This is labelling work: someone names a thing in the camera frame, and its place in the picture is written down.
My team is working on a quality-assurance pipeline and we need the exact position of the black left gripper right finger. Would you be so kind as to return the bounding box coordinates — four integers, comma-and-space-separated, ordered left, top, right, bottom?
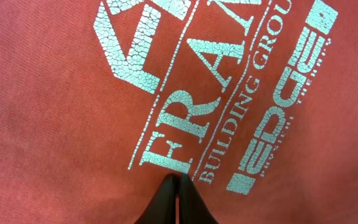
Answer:
178, 174, 218, 224

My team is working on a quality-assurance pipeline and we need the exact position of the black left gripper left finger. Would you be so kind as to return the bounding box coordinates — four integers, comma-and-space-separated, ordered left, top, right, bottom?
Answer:
135, 174, 178, 224

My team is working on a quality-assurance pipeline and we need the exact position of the red printed t-shirt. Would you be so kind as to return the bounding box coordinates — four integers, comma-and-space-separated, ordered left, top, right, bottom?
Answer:
0, 1, 358, 223

